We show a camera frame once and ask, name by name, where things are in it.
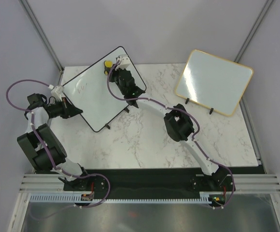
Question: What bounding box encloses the yellow black eraser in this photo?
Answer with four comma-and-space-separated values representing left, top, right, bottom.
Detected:
103, 60, 113, 75

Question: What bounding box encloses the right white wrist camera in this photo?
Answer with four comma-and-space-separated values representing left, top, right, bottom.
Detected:
115, 54, 131, 70

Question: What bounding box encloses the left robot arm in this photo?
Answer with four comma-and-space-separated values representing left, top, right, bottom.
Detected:
17, 93, 91, 190

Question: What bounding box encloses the orange-framed whiteboard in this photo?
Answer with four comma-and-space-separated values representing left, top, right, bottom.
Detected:
174, 49, 253, 116

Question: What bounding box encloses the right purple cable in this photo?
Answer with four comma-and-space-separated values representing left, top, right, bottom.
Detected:
107, 61, 235, 210

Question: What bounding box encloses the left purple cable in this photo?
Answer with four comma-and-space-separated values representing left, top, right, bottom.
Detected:
6, 79, 111, 221

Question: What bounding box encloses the purple cable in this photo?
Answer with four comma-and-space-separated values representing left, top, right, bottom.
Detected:
107, 61, 235, 210
6, 79, 111, 221

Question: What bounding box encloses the black orange-board stand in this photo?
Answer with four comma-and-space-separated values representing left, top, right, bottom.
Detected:
184, 98, 215, 115

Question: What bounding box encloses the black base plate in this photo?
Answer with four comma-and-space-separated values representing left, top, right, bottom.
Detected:
35, 166, 237, 206

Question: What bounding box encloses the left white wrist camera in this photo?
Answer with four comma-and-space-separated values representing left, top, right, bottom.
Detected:
48, 85, 64, 102

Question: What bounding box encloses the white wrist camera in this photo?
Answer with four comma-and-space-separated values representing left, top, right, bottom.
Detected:
115, 54, 131, 70
48, 85, 64, 102

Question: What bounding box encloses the aluminium frame rail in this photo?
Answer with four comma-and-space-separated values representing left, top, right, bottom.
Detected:
20, 173, 280, 193

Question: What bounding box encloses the black-framed whiteboard with writing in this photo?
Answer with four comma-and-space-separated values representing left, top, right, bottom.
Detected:
62, 46, 147, 133

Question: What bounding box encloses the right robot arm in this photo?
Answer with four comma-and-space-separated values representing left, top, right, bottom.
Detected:
107, 65, 227, 190

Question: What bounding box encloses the white slotted cable duct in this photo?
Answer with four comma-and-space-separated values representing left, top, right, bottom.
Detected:
30, 192, 214, 203

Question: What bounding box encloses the black whiteboard stand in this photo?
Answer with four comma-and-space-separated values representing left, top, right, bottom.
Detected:
105, 107, 130, 130

